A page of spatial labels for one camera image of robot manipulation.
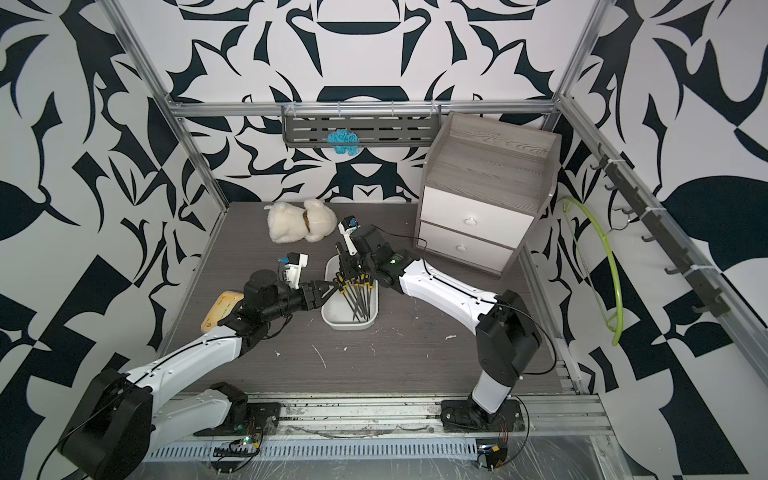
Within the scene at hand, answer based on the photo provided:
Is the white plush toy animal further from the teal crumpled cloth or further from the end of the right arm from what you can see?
the end of the right arm

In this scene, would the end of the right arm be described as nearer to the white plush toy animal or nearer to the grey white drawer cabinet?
the grey white drawer cabinet

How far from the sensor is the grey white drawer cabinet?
81 cm

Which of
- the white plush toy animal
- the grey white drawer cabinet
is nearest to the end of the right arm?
the grey white drawer cabinet

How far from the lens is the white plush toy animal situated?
1010mm

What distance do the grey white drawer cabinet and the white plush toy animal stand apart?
334mm
